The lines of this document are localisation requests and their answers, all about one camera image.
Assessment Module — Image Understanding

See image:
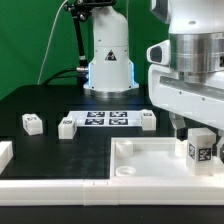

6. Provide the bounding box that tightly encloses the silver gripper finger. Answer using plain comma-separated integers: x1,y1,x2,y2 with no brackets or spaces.
216,130,224,161

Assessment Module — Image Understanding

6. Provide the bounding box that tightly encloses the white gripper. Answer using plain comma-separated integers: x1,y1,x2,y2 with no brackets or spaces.
147,40,224,141

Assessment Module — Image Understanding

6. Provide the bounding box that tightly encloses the white square tabletop part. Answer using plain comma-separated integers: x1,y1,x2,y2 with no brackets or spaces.
110,137,224,179

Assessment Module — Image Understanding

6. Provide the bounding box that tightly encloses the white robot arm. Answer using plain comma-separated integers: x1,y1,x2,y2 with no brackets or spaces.
84,0,224,160

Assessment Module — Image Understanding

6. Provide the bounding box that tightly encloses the white left fence piece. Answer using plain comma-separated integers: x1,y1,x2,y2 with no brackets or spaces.
0,141,13,174

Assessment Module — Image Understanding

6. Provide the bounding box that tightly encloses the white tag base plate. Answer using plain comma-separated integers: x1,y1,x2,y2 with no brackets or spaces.
67,111,141,127

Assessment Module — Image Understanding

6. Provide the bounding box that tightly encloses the white front fence rail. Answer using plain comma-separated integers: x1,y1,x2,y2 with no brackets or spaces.
0,178,224,206

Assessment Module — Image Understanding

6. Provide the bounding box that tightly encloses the black thick cable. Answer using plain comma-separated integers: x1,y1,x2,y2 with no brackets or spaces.
42,67,88,87

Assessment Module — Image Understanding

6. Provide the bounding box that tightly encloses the white thin cable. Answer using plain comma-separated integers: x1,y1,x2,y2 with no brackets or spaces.
37,0,69,85

